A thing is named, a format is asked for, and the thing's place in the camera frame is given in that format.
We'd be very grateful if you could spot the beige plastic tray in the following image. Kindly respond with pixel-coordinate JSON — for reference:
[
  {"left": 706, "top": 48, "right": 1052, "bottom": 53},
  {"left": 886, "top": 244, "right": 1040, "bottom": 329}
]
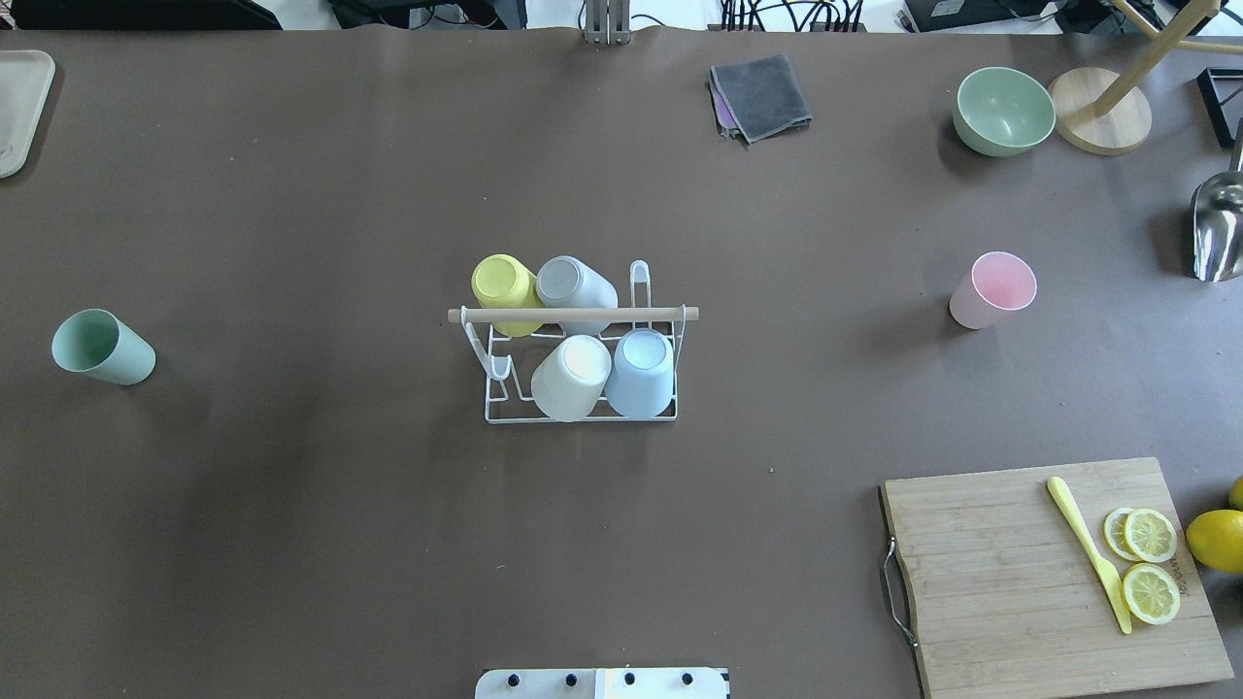
[{"left": 1, "top": 50, "right": 56, "bottom": 179}]

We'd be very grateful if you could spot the lemon slice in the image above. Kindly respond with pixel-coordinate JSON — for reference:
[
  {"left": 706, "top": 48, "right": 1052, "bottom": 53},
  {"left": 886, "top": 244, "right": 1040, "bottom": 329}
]
[
  {"left": 1122, "top": 562, "right": 1181, "bottom": 626},
  {"left": 1103, "top": 507, "right": 1178, "bottom": 565}
]

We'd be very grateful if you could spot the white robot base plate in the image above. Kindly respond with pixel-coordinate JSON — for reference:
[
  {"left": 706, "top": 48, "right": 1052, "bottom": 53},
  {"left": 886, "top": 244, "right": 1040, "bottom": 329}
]
[{"left": 474, "top": 665, "right": 731, "bottom": 698}]

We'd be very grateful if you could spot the mint green plastic cup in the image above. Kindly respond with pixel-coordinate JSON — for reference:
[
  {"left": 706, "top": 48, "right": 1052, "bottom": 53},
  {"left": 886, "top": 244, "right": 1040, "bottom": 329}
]
[{"left": 50, "top": 308, "right": 157, "bottom": 386}]

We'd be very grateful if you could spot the white wire cup rack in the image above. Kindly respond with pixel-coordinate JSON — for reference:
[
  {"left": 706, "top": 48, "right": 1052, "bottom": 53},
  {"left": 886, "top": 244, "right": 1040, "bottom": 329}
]
[{"left": 447, "top": 260, "right": 700, "bottom": 425}]

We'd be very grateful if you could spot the green ceramic bowl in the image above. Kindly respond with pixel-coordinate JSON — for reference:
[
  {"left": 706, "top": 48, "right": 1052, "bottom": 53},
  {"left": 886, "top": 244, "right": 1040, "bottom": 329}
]
[{"left": 952, "top": 66, "right": 1057, "bottom": 155}]

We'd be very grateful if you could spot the light blue plastic cup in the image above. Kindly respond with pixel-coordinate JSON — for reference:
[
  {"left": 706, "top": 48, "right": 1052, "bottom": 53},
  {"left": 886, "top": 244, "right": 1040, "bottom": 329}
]
[{"left": 604, "top": 328, "right": 674, "bottom": 419}]

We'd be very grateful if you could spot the pink plastic cup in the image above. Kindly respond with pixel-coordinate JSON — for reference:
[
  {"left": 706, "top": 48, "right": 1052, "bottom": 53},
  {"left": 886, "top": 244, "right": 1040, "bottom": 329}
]
[{"left": 947, "top": 251, "right": 1038, "bottom": 330}]

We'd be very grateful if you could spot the metal scoop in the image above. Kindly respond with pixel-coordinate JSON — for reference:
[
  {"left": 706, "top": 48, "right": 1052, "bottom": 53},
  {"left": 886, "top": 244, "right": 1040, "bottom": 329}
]
[{"left": 1193, "top": 134, "right": 1242, "bottom": 284}]

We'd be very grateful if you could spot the yellow plastic knife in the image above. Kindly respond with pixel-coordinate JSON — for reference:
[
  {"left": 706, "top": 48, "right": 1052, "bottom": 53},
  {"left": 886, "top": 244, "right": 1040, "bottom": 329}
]
[{"left": 1045, "top": 475, "right": 1134, "bottom": 634}]

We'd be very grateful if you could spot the yellow plastic cup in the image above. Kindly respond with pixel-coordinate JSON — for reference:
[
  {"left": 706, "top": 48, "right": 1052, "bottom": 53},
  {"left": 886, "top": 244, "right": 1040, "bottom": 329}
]
[{"left": 471, "top": 252, "right": 544, "bottom": 308}]

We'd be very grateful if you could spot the grey folded cloth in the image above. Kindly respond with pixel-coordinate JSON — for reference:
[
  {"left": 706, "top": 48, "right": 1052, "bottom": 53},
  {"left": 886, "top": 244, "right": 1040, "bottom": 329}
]
[{"left": 709, "top": 53, "right": 813, "bottom": 146}]

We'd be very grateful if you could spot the lemon slice upper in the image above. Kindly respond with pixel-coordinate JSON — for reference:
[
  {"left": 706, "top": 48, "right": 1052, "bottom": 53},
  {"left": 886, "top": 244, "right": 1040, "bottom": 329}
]
[{"left": 1103, "top": 507, "right": 1178, "bottom": 565}]

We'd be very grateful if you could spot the whole yellow lemon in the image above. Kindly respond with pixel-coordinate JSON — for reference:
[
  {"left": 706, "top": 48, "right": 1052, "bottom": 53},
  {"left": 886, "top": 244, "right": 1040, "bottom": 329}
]
[{"left": 1185, "top": 509, "right": 1242, "bottom": 576}]

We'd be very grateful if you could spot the wooden cutting board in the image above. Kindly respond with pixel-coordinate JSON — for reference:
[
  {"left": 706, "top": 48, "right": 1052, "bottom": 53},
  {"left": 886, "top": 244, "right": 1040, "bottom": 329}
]
[{"left": 883, "top": 456, "right": 1234, "bottom": 698}]

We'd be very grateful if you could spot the grey plastic cup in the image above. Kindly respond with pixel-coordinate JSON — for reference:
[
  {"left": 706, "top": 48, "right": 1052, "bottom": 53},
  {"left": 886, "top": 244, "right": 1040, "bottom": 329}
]
[{"left": 536, "top": 255, "right": 618, "bottom": 308}]

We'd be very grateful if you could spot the cream white plastic cup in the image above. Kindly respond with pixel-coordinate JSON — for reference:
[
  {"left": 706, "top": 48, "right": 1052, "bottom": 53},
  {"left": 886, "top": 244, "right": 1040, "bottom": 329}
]
[{"left": 531, "top": 335, "right": 612, "bottom": 423}]

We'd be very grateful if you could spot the wooden mug tree stand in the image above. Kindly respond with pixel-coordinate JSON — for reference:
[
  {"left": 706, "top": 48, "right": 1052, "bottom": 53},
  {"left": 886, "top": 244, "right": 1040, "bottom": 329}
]
[{"left": 1048, "top": 1, "right": 1241, "bottom": 155}]

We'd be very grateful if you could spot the lemon slice lower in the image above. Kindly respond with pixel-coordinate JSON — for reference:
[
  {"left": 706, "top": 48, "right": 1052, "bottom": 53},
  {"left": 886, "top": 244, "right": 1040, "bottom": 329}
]
[{"left": 1122, "top": 562, "right": 1181, "bottom": 626}]

